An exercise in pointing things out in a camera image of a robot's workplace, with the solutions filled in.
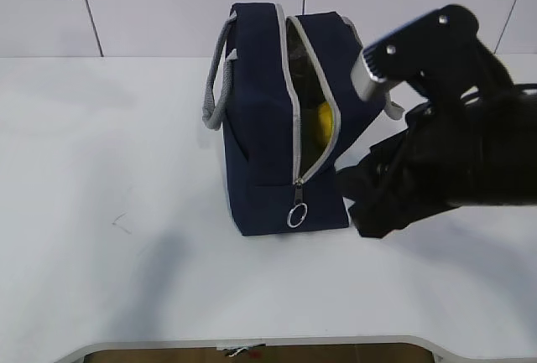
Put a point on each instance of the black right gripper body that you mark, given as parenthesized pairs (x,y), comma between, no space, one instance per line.
(439,164)

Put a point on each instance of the yellow pear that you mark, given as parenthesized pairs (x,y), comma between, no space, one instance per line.
(324,123)

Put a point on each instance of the navy blue lunch bag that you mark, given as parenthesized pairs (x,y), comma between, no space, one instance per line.
(269,74)

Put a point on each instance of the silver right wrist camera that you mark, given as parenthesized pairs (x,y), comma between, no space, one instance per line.
(417,46)

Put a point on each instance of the white tape with wires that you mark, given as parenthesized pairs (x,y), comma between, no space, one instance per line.
(249,350)

